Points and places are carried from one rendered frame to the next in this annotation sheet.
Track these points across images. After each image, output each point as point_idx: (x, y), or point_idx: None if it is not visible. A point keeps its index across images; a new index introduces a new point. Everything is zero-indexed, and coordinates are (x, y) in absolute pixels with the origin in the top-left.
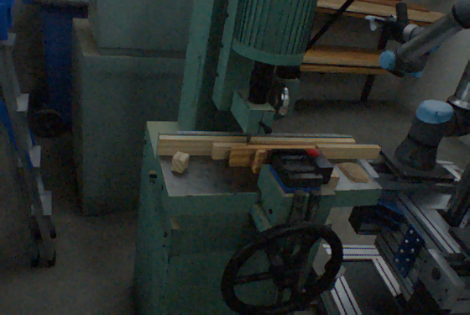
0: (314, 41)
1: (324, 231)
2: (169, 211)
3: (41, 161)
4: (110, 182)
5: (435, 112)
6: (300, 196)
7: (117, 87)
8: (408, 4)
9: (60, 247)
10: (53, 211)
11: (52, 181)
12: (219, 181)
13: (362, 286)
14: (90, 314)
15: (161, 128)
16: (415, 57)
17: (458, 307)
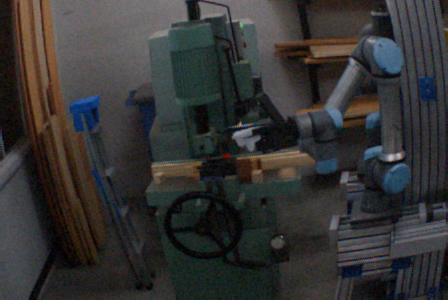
0: (234, 85)
1: (212, 196)
2: (149, 202)
3: (154, 237)
4: None
5: (370, 119)
6: (205, 180)
7: (179, 157)
8: None
9: (156, 282)
10: (156, 265)
11: (159, 249)
12: (180, 185)
13: (369, 278)
14: None
15: None
16: (366, 81)
17: (342, 246)
